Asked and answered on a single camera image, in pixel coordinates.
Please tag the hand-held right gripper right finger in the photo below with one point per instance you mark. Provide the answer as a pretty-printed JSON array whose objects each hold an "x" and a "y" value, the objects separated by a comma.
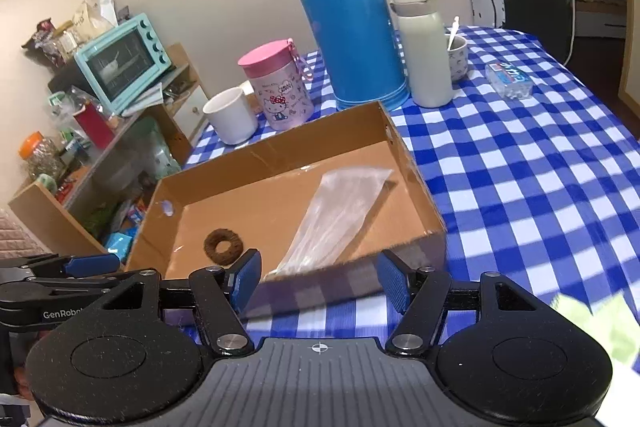
[{"x": 392, "y": 284}]

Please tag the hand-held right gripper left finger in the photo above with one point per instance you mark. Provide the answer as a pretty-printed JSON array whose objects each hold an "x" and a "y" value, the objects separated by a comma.
[{"x": 247, "y": 279}]

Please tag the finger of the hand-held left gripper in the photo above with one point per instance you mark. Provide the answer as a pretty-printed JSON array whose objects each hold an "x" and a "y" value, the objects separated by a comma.
[
  {"x": 50, "y": 292},
  {"x": 92, "y": 265}
]

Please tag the cardboard box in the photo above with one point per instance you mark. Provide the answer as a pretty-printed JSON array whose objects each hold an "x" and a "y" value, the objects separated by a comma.
[{"x": 240, "y": 192}]

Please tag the clear plastic bag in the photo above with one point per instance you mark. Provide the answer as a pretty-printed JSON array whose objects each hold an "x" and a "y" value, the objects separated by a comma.
[{"x": 335, "y": 217}]

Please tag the blue packet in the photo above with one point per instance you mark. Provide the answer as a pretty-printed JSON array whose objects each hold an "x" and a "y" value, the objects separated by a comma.
[{"x": 119, "y": 244}]

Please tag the quilted chair cover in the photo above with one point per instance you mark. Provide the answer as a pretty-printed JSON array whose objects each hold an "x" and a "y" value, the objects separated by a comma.
[{"x": 20, "y": 234}]

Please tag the wooden shelf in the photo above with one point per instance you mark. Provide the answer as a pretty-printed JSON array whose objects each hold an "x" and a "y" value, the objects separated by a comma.
[{"x": 30, "y": 207}]

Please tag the jar with orange lid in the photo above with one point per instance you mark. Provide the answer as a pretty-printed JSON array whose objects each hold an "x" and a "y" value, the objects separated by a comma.
[{"x": 42, "y": 159}]

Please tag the green white plastic bag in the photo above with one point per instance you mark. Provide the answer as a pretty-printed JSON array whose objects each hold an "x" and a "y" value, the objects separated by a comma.
[{"x": 162, "y": 152}]

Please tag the red container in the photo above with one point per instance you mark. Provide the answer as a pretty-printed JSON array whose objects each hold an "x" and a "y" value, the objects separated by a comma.
[{"x": 95, "y": 127}]

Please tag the blue white checkered tablecloth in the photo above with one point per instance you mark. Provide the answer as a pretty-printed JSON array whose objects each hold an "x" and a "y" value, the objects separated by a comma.
[{"x": 500, "y": 187}]

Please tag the white mug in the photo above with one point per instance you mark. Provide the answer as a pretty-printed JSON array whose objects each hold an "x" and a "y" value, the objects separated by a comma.
[{"x": 230, "y": 117}]

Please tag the stack of papers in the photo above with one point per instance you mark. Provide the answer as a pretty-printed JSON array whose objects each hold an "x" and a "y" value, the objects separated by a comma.
[{"x": 142, "y": 99}]

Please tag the white drawer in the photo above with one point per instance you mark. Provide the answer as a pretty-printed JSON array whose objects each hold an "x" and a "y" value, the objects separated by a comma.
[{"x": 192, "y": 112}]

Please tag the pink cartoon cup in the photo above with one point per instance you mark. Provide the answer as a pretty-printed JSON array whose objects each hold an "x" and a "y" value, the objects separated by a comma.
[{"x": 280, "y": 97}]

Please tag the teal toaster oven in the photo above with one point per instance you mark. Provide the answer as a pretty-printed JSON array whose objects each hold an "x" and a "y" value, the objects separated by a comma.
[{"x": 120, "y": 57}]

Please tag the green cloth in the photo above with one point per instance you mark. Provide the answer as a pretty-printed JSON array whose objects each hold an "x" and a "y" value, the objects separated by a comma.
[{"x": 600, "y": 327}]

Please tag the white insulated bottle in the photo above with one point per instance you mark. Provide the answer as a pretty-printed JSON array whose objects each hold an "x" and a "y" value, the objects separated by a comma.
[{"x": 422, "y": 57}]

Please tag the small patterned cup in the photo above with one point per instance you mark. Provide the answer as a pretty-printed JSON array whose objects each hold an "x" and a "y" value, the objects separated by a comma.
[{"x": 457, "y": 63}]

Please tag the clear plastic wrapper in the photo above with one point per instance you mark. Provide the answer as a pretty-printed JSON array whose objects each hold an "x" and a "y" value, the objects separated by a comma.
[{"x": 507, "y": 79}]

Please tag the pile of snack bags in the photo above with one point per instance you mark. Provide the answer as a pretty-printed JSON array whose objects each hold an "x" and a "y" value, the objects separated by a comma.
[{"x": 75, "y": 27}]

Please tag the white spoon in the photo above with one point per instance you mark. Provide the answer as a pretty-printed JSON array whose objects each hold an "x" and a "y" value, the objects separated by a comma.
[{"x": 454, "y": 29}]

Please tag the blue thermos flask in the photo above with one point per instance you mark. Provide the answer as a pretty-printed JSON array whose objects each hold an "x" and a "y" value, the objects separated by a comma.
[{"x": 340, "y": 7}]

